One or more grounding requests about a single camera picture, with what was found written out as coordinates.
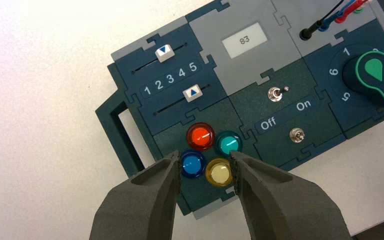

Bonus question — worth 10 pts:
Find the metal toggle switch short lever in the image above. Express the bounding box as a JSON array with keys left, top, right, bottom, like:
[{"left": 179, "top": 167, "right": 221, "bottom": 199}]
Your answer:
[{"left": 288, "top": 127, "right": 306, "bottom": 144}]

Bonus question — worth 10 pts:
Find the blue grey modular task box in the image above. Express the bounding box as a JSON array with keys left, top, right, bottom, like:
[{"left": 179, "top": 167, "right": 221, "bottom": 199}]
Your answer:
[{"left": 94, "top": 0, "right": 384, "bottom": 221}]

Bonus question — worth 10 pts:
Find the blue banana plug cable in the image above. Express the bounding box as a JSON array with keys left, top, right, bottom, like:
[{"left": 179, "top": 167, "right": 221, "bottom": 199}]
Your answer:
[{"left": 317, "top": 0, "right": 359, "bottom": 33}]

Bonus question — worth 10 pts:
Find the black banana plug cable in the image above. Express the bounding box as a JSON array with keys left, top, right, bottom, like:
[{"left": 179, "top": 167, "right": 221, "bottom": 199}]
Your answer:
[{"left": 299, "top": 0, "right": 345, "bottom": 41}]

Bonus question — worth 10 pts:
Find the yellow round push button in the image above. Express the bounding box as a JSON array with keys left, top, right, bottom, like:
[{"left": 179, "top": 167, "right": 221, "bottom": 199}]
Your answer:
[{"left": 204, "top": 157, "right": 235, "bottom": 188}]

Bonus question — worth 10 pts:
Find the red round push button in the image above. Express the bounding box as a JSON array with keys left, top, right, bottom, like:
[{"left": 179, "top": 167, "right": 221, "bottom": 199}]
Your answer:
[{"left": 185, "top": 122, "right": 216, "bottom": 152}]

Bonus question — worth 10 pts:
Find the white slider knob down arrow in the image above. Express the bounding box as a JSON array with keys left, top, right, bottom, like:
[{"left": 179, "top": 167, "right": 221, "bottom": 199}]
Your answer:
[{"left": 154, "top": 43, "right": 175, "bottom": 63}]

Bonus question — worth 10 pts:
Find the red banana plug cable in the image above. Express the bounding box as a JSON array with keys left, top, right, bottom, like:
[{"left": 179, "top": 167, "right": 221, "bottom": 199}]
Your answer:
[{"left": 334, "top": 0, "right": 369, "bottom": 24}]

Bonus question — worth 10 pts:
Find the blue round push button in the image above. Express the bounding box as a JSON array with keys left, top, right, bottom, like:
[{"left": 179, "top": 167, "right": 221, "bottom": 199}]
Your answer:
[{"left": 180, "top": 149, "right": 208, "bottom": 180}]

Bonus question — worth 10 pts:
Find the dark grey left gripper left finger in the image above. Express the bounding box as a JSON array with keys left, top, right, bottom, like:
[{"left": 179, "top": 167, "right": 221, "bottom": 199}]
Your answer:
[{"left": 89, "top": 149, "right": 182, "bottom": 240}]

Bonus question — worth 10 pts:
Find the metal toggle switch long lever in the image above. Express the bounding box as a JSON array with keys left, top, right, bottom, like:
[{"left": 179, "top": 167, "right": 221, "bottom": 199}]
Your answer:
[{"left": 267, "top": 86, "right": 291, "bottom": 102}]

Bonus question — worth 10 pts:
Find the white slider knob up arrow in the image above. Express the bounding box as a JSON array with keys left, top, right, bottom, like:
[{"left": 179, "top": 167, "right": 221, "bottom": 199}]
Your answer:
[{"left": 182, "top": 84, "right": 203, "bottom": 103}]

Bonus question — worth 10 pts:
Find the small white number display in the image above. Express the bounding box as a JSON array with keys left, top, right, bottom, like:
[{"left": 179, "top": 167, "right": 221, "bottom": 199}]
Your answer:
[{"left": 221, "top": 22, "right": 268, "bottom": 60}]

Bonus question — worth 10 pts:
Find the green round push button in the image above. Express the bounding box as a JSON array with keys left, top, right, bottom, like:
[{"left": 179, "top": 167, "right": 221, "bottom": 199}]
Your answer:
[{"left": 214, "top": 130, "right": 244, "bottom": 158}]

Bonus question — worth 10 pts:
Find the black green rotary knob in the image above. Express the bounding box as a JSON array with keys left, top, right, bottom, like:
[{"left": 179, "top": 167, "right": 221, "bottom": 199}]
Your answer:
[{"left": 341, "top": 50, "right": 384, "bottom": 108}]

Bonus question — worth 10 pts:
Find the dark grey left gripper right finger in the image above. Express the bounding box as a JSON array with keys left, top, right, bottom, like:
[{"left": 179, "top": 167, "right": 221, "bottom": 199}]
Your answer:
[{"left": 229, "top": 150, "right": 353, "bottom": 240}]

